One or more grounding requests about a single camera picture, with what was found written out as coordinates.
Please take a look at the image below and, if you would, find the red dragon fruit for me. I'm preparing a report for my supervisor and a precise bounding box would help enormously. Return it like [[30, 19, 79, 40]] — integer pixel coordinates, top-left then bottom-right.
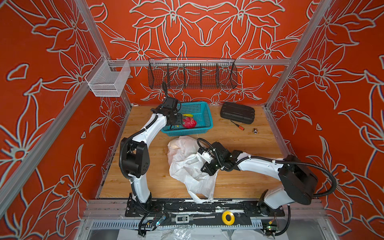
[[182, 117, 197, 129]]

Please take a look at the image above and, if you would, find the white plastic bag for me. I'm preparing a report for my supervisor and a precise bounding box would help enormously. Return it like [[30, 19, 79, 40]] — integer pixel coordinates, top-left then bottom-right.
[[168, 136, 218, 204]]

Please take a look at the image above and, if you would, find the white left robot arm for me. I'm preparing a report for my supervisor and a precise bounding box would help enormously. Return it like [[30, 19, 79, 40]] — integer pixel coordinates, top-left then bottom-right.
[[119, 104, 182, 206]]

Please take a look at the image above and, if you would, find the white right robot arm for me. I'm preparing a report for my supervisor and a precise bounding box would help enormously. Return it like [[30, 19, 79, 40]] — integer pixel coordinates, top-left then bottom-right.
[[197, 138, 318, 215]]

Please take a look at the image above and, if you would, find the teal plastic basket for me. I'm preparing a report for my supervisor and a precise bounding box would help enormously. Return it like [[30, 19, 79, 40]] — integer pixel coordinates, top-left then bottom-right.
[[161, 102, 213, 137]]

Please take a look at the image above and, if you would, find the black plastic tool case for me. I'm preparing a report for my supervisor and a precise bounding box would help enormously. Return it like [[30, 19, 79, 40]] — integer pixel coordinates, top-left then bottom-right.
[[220, 102, 255, 125]]

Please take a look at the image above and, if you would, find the yellow tape roll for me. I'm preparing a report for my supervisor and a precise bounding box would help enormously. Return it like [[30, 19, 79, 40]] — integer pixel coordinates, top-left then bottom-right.
[[222, 211, 235, 226]]

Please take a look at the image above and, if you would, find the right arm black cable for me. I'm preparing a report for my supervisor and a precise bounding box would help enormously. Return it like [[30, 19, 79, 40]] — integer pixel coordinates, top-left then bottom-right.
[[196, 137, 338, 199]]

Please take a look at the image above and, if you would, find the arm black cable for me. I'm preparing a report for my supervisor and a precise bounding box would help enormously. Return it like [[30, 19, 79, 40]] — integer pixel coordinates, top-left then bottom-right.
[[118, 80, 169, 181], [196, 137, 338, 199]]

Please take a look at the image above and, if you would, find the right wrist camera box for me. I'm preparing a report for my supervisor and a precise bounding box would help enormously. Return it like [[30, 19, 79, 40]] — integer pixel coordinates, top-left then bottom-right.
[[201, 151, 213, 163]]

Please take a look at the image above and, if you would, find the black wire wall basket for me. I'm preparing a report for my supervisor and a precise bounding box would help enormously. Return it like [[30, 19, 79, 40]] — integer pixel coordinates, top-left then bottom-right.
[[147, 57, 238, 90]]

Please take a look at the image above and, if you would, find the red handled screwdriver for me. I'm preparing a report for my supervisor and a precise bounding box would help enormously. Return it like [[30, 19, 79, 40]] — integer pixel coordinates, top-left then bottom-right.
[[231, 121, 245, 131]]

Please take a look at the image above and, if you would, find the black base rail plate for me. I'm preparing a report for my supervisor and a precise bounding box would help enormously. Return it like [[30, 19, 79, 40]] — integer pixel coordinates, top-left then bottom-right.
[[125, 198, 285, 218]]

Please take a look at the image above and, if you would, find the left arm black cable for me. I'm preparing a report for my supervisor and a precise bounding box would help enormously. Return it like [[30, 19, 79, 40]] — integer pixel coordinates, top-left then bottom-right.
[[118, 80, 169, 181]]

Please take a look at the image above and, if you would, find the white wire wall basket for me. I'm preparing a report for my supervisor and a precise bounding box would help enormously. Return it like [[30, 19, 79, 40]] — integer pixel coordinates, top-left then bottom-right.
[[85, 55, 131, 97]]

